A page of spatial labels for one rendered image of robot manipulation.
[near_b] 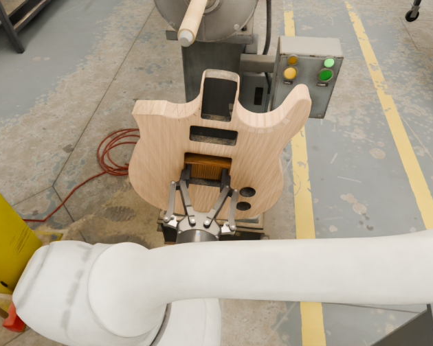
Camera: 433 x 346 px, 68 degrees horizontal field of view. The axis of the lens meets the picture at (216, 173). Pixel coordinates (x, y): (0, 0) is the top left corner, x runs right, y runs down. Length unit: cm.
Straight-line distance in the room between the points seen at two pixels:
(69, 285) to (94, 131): 211
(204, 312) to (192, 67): 81
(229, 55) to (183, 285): 84
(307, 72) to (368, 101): 194
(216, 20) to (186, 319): 66
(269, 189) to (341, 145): 164
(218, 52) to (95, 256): 80
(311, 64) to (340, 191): 128
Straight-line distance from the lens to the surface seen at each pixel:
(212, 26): 85
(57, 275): 38
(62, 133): 252
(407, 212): 213
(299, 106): 58
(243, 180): 70
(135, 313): 37
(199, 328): 47
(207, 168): 68
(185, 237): 55
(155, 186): 75
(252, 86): 115
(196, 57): 108
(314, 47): 91
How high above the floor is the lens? 153
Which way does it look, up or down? 49 degrees down
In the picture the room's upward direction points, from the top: straight up
